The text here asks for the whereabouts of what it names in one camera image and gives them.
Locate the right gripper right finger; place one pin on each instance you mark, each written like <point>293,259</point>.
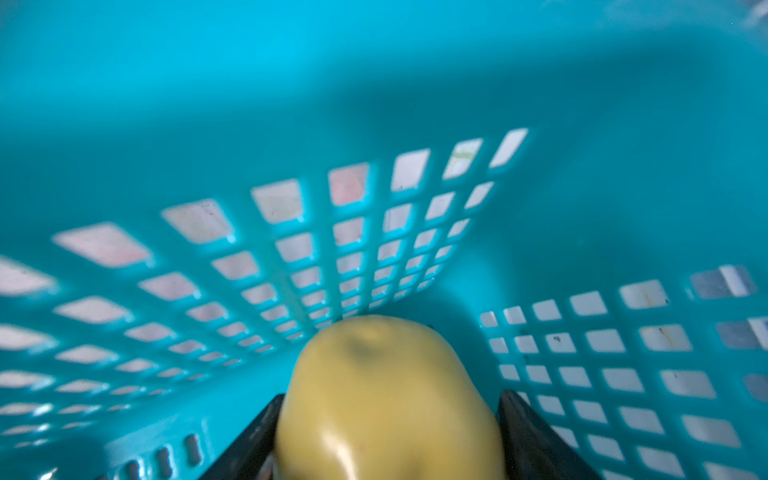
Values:
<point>532,449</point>

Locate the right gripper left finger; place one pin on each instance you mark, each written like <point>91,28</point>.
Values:
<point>251,454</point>

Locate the yellow toy potato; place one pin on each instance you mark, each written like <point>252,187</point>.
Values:
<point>379,397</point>

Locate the teal plastic basket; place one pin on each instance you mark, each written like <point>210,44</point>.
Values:
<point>572,193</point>

